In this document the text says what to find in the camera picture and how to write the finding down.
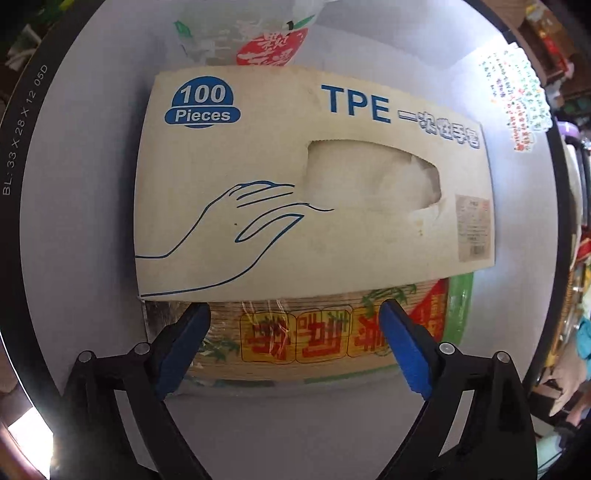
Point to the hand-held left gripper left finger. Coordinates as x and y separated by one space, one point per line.
178 353

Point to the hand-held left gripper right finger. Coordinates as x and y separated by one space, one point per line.
406 353

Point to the green sushi seaweed package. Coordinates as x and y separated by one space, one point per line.
459 314

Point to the grey plastic storage bin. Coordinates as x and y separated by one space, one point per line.
87 194

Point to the cardboard disposable glove box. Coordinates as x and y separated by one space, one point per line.
258 184

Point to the white printed plastic bag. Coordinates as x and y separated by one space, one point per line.
517 92

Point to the clear bag with red print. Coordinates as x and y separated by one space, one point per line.
268 41

